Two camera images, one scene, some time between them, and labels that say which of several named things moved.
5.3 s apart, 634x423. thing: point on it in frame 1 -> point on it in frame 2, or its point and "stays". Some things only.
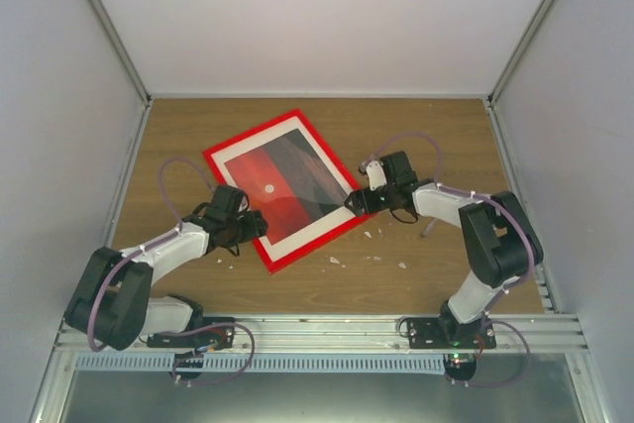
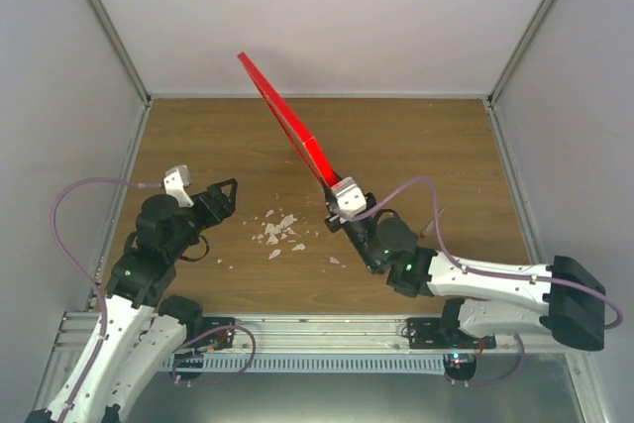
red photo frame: x=287 y=172 -> x=306 y=144
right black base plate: x=446 y=333 stays
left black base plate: x=213 y=334 stays
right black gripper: x=358 y=205 -> x=332 y=223
